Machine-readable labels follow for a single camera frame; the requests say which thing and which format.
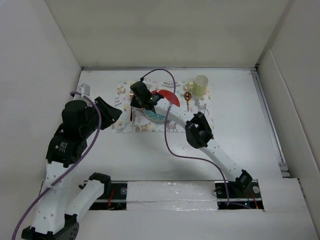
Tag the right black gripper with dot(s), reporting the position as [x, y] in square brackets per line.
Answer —
[133, 102]

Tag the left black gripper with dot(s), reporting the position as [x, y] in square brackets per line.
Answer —
[110, 114]

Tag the copper fork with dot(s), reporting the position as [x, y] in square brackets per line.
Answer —
[131, 95]

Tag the animal print cloth placemat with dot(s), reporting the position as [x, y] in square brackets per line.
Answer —
[147, 121]

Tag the copper spoon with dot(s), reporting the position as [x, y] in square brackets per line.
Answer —
[187, 98]

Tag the pale yellow mug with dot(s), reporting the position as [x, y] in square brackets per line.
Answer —
[199, 85]

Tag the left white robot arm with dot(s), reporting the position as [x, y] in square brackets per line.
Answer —
[56, 218]

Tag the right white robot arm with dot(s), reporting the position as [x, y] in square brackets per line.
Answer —
[199, 134]

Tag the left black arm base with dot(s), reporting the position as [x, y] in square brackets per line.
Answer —
[115, 201]

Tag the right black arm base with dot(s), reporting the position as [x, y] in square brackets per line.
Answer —
[250, 199]

